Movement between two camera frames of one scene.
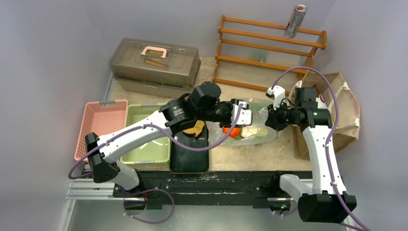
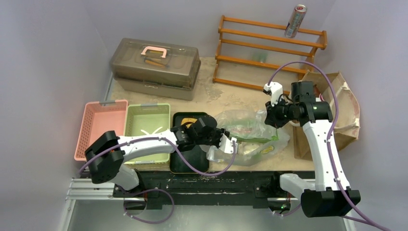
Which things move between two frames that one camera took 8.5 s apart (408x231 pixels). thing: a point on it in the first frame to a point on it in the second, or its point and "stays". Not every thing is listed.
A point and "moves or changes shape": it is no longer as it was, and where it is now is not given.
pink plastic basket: [100, 118] stays
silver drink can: [293, 24] stays
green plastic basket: [156, 152] stays
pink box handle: [155, 48] stays
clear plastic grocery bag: [259, 132] moves or changes shape
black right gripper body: [274, 117] stays
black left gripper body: [223, 112] to [215, 136]
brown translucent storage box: [154, 68] stays
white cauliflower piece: [248, 131] to [245, 147]
